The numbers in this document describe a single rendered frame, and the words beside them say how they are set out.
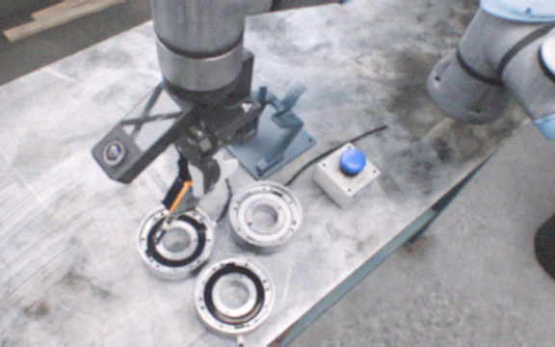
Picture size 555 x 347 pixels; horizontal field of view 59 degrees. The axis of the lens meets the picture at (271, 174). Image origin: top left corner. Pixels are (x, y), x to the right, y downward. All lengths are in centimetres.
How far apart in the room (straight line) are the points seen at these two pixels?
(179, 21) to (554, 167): 192
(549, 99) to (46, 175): 73
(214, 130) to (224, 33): 13
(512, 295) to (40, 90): 149
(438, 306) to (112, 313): 118
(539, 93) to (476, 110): 19
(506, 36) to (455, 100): 15
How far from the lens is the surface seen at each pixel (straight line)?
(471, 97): 93
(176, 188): 60
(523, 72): 82
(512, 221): 195
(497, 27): 85
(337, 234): 75
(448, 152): 90
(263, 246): 68
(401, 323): 162
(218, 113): 50
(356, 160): 74
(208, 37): 39
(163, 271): 67
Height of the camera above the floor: 146
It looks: 58 degrees down
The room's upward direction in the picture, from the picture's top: 12 degrees clockwise
